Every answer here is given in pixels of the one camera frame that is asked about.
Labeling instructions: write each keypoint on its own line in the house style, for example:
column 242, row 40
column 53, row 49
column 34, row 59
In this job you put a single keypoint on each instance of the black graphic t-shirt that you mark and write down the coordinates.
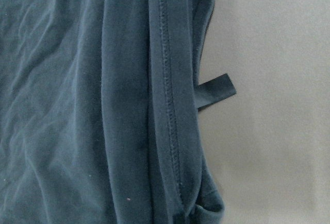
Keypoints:
column 99, row 112

